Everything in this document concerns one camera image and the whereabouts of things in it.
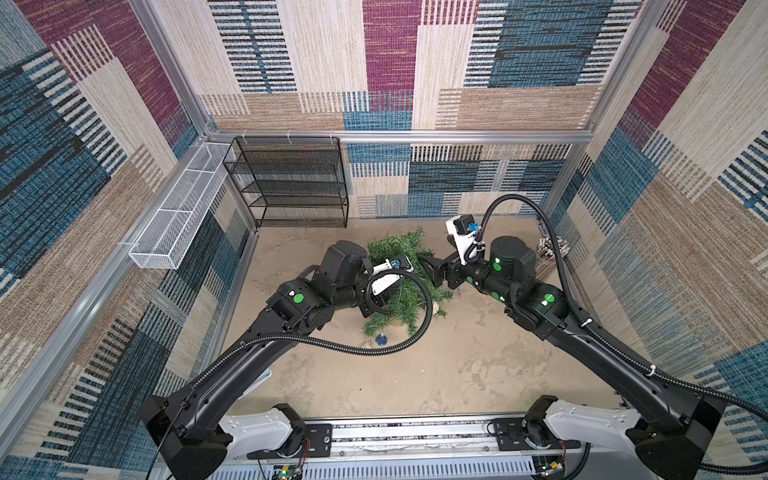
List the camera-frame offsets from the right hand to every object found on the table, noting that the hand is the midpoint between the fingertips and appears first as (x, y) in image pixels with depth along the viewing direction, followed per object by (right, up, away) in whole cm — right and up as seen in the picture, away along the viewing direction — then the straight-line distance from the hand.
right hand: (439, 251), depth 69 cm
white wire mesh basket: (-80, +2, +22) cm, 83 cm away
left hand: (-11, -6, -1) cm, 13 cm away
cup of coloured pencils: (+37, -5, +24) cm, 45 cm away
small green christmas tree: (-7, -13, +3) cm, 15 cm away
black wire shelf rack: (-47, +25, +41) cm, 67 cm away
